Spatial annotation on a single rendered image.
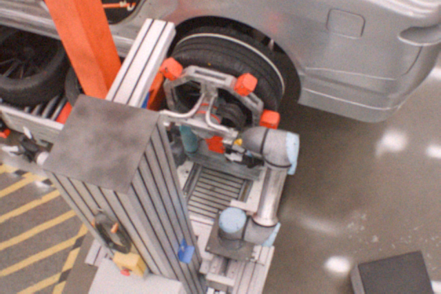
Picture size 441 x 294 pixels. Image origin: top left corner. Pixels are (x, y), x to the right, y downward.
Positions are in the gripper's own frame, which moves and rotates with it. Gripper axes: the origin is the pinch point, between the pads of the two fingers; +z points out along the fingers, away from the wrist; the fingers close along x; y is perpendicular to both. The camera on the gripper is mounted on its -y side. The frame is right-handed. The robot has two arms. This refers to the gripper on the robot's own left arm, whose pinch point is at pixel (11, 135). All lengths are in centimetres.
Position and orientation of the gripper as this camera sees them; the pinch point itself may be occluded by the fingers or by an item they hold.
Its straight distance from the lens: 249.4
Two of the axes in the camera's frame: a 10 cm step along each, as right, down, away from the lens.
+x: 5.3, -6.6, 5.3
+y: -0.2, 6.2, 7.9
